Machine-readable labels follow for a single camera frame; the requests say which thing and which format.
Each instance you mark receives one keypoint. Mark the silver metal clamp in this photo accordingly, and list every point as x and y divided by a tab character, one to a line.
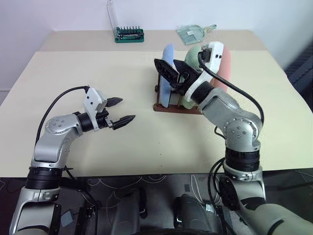
210	208

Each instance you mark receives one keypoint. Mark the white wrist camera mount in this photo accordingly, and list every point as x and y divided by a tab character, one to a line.
91	99
216	61

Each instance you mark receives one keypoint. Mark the wooden dish rack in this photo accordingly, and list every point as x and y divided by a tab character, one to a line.
171	110

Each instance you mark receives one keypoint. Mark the green plate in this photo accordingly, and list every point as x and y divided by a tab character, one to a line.
193	56

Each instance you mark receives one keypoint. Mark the green screwdriver bit set case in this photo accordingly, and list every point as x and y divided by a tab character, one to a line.
129	40

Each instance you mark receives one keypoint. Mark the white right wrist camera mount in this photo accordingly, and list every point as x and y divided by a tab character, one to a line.
216	61

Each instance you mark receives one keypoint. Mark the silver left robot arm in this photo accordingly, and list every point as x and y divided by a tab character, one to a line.
53	147

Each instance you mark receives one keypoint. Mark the dark rounded shape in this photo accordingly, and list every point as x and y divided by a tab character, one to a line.
193	215
129	213

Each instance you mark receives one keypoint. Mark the gray square pad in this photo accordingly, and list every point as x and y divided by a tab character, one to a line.
67	218

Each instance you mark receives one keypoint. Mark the blue plate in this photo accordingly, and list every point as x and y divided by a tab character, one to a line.
165	94

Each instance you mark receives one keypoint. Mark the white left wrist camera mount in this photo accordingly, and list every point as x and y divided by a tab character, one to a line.
91	99

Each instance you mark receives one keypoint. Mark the pink plate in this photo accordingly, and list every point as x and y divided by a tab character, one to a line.
225	68

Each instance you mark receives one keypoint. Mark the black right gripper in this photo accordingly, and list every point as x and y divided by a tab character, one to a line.
185	84

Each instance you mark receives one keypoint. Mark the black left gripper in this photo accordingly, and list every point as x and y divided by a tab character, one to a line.
102	120

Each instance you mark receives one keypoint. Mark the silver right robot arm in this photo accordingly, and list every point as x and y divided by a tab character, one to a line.
242	132

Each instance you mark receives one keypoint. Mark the clear green plastic dustpan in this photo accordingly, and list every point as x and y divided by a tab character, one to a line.
190	34

